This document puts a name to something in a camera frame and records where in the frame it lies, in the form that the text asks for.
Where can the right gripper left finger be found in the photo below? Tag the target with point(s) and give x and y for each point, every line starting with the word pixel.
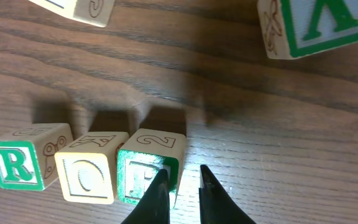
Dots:
pixel 154 206

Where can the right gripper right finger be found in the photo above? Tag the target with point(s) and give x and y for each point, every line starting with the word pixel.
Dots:
pixel 216 206

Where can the green B block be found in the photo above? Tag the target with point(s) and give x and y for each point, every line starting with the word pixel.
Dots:
pixel 140 159

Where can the yellow O block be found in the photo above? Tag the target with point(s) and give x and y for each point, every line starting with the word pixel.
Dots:
pixel 87 167

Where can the green R block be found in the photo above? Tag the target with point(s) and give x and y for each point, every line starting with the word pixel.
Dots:
pixel 27 159

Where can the green V block right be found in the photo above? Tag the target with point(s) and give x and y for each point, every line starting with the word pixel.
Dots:
pixel 294 29

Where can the blue 5 block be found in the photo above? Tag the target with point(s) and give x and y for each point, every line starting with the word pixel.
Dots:
pixel 94 12

